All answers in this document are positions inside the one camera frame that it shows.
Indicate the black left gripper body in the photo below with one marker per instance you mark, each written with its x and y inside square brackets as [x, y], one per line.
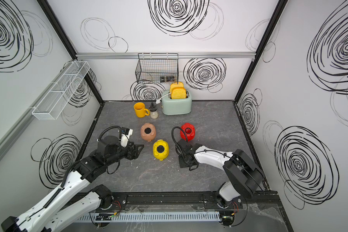
[120, 155]

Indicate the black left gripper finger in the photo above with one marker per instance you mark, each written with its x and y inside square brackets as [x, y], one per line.
[137, 149]
[129, 154]

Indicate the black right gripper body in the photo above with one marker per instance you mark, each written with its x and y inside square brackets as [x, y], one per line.
[183, 163]

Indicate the pink piggy bank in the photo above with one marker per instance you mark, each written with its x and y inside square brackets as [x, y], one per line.
[152, 135]

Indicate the yellow piggy bank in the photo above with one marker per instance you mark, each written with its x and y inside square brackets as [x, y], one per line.
[161, 156]

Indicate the red piggy bank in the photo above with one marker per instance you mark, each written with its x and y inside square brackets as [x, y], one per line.
[189, 131]

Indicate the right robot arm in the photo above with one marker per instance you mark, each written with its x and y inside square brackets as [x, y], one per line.
[244, 175]

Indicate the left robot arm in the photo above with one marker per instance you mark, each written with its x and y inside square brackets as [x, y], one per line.
[51, 213]

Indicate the yellow ceramic mug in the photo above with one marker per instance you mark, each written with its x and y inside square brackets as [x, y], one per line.
[140, 110]

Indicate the glass sugar jar with spoon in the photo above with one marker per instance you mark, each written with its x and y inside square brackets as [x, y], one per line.
[153, 111]

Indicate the mint green toaster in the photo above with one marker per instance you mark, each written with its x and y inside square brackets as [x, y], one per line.
[176, 106]

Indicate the yellow toast slice front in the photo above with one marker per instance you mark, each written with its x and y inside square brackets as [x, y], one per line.
[178, 93]

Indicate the yellow toast slice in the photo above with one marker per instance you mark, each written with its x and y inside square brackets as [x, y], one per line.
[176, 85]
[178, 93]

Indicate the yellow toast slice rear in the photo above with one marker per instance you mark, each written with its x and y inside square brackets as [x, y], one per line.
[176, 85]

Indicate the dark item in basket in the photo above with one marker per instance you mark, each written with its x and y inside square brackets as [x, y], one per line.
[167, 79]

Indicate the white slotted cable duct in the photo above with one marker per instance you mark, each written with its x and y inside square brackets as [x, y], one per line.
[151, 217]

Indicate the white wire shelf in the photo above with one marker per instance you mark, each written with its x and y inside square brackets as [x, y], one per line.
[70, 88]

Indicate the black wire basket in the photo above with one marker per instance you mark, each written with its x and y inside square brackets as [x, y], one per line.
[151, 66]

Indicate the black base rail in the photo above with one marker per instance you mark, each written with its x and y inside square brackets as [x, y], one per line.
[206, 199]

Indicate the black corner frame post left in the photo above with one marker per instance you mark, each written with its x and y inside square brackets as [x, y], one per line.
[49, 13]

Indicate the black corner frame post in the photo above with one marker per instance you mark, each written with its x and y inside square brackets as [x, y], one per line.
[263, 43]
[49, 13]

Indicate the black corner frame post right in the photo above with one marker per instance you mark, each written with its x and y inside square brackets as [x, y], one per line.
[263, 43]

